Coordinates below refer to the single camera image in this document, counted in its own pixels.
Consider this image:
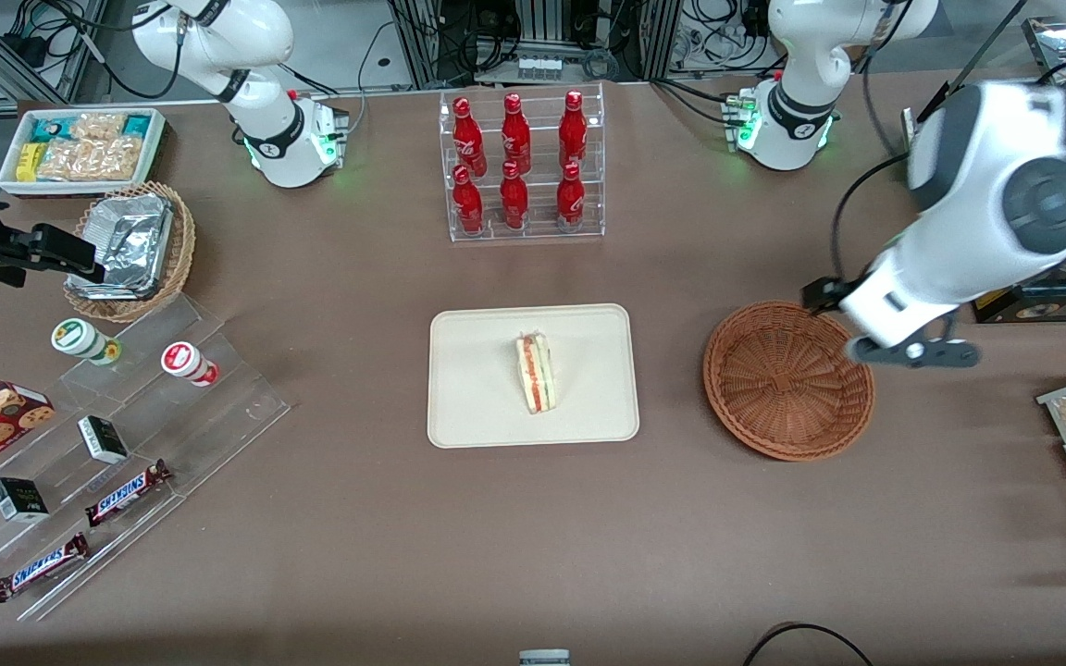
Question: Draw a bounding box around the triangular sandwich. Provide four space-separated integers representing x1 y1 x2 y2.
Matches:
514 333 558 414

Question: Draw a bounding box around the round brown wicker basket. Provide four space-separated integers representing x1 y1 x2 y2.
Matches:
702 301 876 462

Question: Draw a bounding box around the light wicker basket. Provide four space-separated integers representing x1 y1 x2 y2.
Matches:
63 180 197 324

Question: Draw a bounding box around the beige plastic tray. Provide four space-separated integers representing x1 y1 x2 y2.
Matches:
427 303 640 450

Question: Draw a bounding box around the crumpled aluminium foil container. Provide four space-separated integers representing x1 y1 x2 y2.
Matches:
68 192 175 302

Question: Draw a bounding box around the green lid snack cup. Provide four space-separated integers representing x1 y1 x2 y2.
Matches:
51 318 122 366

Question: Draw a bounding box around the large clear cracker bag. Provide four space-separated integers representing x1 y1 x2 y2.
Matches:
38 136 144 183

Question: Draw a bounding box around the small clear cracker bag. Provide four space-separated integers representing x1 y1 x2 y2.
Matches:
70 113 128 142

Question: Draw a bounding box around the white rectangular snack bin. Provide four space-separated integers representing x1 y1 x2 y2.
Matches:
0 107 167 198

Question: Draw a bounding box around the black hot food case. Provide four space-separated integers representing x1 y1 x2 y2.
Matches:
901 17 1066 325

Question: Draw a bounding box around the red lid snack cup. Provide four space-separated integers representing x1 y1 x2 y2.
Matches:
160 341 220 388

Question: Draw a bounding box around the small dark green box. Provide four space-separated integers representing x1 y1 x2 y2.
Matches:
0 477 50 524
77 415 130 465

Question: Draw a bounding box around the clear acrylic stepped display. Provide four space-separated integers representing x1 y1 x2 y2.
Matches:
0 294 291 623

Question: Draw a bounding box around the brown snickers bar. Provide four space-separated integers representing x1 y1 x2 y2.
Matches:
84 459 173 528
0 532 91 604

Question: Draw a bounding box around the red cola bottle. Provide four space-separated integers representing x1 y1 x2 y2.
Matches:
500 92 532 175
558 90 589 169
452 96 488 177
556 162 586 228
500 161 529 230
452 165 485 234

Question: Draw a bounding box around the clear acrylic bottle rack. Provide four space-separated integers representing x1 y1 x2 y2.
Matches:
439 81 606 243

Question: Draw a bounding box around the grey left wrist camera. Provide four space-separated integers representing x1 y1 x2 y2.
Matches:
846 335 980 369

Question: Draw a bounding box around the black floor cable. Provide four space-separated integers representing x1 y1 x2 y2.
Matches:
741 623 876 666

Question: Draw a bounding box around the aluminium frame rack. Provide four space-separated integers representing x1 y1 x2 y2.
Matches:
390 0 682 89

